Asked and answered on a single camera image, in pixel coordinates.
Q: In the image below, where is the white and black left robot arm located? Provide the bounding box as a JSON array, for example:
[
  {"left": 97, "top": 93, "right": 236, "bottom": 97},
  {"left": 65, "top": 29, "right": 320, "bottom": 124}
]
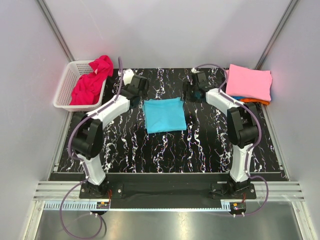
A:
[{"left": 68, "top": 74, "right": 149, "bottom": 198}]

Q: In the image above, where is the aluminium frame rail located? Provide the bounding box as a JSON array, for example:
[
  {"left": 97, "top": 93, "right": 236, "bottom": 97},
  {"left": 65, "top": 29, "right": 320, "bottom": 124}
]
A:
[{"left": 34, "top": 181, "right": 305, "bottom": 202}]

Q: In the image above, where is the blue folded t shirt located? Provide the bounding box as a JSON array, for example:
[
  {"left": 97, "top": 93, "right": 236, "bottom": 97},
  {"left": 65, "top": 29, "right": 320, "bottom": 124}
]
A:
[{"left": 232, "top": 96, "right": 245, "bottom": 101}]

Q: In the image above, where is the pink folded t shirt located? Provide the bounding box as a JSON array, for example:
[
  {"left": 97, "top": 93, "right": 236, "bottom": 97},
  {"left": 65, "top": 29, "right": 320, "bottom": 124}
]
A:
[{"left": 225, "top": 64, "right": 273, "bottom": 102}]

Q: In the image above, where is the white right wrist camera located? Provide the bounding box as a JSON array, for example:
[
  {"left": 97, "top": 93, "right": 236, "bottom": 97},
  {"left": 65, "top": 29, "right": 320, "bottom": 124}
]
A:
[{"left": 191, "top": 67, "right": 201, "bottom": 74}]

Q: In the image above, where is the red t shirt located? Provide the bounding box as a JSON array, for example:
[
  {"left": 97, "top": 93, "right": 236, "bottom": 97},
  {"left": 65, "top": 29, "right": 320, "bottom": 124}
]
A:
[{"left": 70, "top": 55, "right": 114, "bottom": 106}]

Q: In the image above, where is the black marbled table mat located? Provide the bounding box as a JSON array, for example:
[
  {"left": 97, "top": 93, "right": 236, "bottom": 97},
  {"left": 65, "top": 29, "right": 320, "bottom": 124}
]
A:
[{"left": 49, "top": 68, "right": 288, "bottom": 181}]

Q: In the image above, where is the cyan t shirt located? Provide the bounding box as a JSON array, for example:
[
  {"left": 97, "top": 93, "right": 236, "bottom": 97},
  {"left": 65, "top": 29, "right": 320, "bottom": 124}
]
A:
[{"left": 142, "top": 97, "right": 187, "bottom": 134}]

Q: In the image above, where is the orange folded t shirt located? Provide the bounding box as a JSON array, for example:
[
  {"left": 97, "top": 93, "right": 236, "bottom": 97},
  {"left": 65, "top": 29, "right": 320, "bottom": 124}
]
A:
[{"left": 239, "top": 98, "right": 270, "bottom": 106}]

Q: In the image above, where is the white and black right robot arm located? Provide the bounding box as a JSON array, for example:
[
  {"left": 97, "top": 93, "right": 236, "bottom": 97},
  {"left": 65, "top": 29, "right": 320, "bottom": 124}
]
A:
[{"left": 182, "top": 69, "right": 262, "bottom": 199}]

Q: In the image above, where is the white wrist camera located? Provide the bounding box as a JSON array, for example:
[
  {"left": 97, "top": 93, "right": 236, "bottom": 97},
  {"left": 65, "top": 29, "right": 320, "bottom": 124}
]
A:
[
  {"left": 118, "top": 68, "right": 135, "bottom": 86},
  {"left": 191, "top": 67, "right": 201, "bottom": 74}
]

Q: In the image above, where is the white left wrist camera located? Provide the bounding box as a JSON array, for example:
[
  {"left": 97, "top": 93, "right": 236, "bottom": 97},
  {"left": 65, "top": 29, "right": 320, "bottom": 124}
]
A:
[{"left": 118, "top": 68, "right": 135, "bottom": 86}]

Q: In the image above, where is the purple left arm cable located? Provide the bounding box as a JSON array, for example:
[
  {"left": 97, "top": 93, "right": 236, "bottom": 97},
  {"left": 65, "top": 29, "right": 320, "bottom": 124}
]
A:
[{"left": 59, "top": 56, "right": 125, "bottom": 237}]

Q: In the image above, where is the white plastic basket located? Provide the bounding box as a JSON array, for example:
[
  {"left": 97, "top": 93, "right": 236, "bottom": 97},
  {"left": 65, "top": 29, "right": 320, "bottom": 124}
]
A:
[{"left": 53, "top": 60, "right": 107, "bottom": 112}]

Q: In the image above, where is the white slotted cable duct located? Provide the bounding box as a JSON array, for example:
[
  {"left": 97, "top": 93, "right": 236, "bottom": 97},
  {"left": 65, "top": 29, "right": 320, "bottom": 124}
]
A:
[{"left": 43, "top": 200, "right": 110, "bottom": 211}]

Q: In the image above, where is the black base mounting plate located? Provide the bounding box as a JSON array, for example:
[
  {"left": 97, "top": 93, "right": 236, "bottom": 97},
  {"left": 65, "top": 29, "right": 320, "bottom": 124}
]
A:
[{"left": 79, "top": 173, "right": 257, "bottom": 210}]

